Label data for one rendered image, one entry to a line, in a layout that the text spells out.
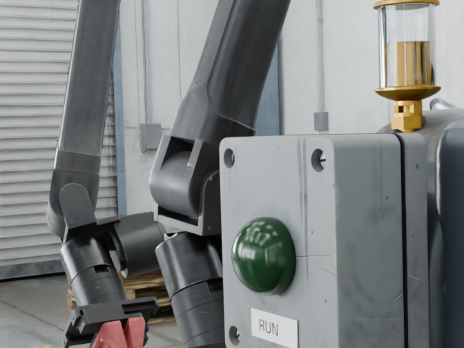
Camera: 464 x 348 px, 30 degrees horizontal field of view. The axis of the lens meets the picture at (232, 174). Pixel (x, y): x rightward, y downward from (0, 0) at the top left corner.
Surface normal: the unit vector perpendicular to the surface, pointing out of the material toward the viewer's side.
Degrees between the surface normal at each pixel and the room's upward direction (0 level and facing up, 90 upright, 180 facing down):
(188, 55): 90
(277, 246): 72
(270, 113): 90
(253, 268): 99
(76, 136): 55
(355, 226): 90
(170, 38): 90
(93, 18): 63
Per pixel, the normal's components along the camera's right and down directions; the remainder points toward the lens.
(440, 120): -0.35, -0.90
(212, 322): -0.04, -0.37
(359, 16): -0.84, 0.05
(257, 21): 0.55, 0.11
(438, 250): 0.00, -0.10
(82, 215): 0.24, -0.40
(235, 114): 0.60, -0.14
